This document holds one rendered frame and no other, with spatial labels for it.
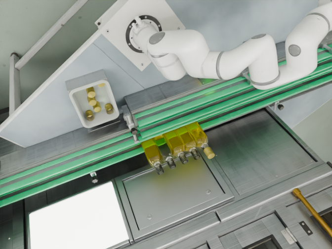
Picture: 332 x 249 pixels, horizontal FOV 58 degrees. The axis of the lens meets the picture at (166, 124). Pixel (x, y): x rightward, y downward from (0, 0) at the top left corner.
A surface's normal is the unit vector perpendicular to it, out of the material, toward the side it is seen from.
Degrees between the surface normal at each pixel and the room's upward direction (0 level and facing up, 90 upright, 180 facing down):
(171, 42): 82
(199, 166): 90
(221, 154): 90
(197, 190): 90
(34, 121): 0
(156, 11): 4
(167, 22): 4
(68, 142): 90
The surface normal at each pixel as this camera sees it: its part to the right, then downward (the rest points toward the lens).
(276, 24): 0.36, 0.62
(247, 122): -0.14, -0.70
